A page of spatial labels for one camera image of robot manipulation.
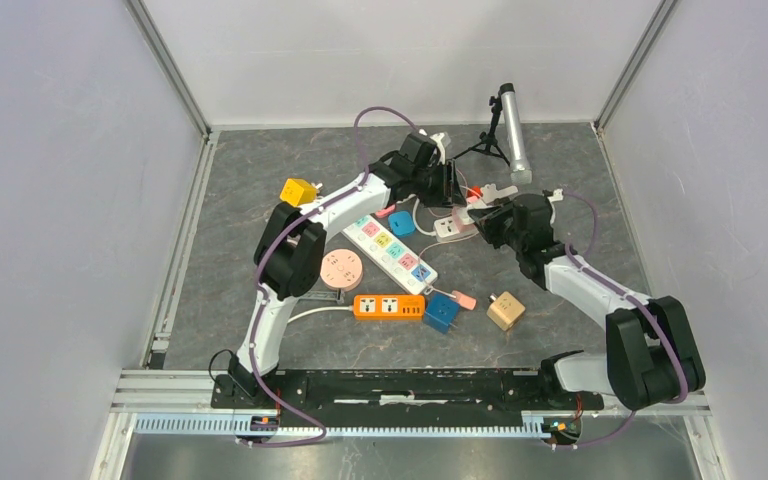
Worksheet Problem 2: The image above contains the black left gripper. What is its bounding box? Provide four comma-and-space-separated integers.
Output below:
412, 161, 466, 211

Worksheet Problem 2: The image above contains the small white power strip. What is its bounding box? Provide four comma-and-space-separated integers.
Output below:
433, 208, 478, 242

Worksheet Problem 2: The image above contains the light blue cube adapter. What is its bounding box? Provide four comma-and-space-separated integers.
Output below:
387, 210, 417, 238

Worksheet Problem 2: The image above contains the pink plug adapter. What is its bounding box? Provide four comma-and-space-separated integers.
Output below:
374, 205, 396, 219

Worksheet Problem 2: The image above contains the long white power strip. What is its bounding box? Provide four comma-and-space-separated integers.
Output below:
342, 215, 438, 295

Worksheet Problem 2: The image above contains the salmon small cube adapter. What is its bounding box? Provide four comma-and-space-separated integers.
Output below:
451, 291, 477, 310

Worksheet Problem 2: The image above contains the beige dragon cube adapter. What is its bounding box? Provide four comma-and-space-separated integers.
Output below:
487, 291, 526, 332

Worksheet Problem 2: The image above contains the blue cube socket adapter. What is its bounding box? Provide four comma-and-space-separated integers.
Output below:
422, 292, 461, 334

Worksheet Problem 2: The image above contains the pink round power socket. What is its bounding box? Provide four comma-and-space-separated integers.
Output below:
320, 249, 364, 291

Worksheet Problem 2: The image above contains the yellow cube socket adapter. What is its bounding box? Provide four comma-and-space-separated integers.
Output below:
279, 178, 318, 207

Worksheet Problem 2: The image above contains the white square plug adapter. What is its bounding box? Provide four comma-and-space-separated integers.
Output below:
481, 183, 519, 205

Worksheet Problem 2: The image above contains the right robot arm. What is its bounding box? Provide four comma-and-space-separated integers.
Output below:
468, 192, 707, 411

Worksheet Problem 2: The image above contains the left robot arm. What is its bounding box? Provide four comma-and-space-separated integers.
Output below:
229, 132, 465, 408

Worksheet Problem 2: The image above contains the red small plug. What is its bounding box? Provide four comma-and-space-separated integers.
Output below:
466, 187, 482, 203

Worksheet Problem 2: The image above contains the silver cylindrical flashlight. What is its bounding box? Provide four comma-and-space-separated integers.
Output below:
498, 83, 533, 186

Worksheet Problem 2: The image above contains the orange power strip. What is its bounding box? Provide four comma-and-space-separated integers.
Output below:
352, 294, 426, 322

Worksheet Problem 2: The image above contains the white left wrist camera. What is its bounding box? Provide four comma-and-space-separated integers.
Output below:
419, 129, 451, 164

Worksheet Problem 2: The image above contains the white orange-strip cable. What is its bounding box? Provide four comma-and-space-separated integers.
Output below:
285, 304, 355, 326

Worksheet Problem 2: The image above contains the grey plastic bracket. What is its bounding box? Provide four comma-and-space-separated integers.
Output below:
299, 290, 345, 304

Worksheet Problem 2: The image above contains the aluminium slotted rail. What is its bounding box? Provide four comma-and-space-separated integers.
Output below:
134, 413, 550, 440

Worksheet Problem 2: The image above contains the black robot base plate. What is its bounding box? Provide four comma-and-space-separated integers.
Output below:
211, 368, 604, 430

